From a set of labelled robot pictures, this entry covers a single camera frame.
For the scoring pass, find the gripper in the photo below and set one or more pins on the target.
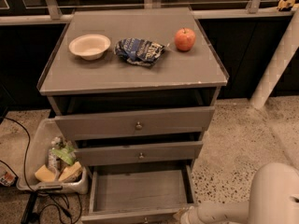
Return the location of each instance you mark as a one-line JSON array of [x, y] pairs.
[[189, 217]]

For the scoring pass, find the grey bottom drawer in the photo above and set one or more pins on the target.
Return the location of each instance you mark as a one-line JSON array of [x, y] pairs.
[[141, 193]]

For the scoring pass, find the grey drawer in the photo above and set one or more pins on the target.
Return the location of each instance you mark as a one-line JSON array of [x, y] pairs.
[[141, 193], [135, 123], [95, 156]]

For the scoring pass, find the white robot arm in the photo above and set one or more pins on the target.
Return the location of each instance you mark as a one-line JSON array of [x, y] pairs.
[[273, 199]]

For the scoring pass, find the grey middle drawer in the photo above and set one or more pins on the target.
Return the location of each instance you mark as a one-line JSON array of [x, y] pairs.
[[95, 156]]

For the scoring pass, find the grey top drawer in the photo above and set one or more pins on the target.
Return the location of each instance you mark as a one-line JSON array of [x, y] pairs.
[[135, 123]]

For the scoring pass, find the grey drawer cabinet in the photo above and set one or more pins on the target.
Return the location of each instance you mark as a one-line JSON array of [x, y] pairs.
[[179, 79]]

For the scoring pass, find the yellow sponge right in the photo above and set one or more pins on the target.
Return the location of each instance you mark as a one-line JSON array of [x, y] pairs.
[[71, 173]]

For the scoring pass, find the yellow sponge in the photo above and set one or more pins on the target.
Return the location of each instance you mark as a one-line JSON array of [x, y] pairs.
[[71, 173], [44, 174]]

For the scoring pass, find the green snack packet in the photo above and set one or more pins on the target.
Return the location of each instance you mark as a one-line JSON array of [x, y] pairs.
[[66, 154]]

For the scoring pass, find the clear plastic bottle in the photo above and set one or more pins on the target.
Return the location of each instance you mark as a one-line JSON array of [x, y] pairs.
[[53, 160]]

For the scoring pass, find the clear plastic storage bin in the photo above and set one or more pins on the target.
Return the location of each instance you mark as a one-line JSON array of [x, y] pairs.
[[37, 156]]

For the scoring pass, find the yellow sponge left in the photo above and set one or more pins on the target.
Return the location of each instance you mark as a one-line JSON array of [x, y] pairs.
[[44, 174]]

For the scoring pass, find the black device on floor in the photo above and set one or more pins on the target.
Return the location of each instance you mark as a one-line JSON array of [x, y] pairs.
[[29, 208]]

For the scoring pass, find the blue crumpled chip bag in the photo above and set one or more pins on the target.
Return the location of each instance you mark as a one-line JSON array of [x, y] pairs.
[[139, 52]]

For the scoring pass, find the small packet on floor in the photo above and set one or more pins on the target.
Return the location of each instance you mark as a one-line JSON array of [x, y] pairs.
[[7, 178]]

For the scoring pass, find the red apple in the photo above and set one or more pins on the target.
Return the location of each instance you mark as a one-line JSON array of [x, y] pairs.
[[185, 39]]

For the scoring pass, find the white paper bowl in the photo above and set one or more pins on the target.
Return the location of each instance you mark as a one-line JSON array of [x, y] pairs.
[[89, 47]]

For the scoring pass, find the yellow object on ledge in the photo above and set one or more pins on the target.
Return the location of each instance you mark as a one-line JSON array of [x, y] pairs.
[[286, 5]]

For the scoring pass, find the white diagonal support post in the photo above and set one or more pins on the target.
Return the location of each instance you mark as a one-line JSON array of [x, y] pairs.
[[283, 54]]

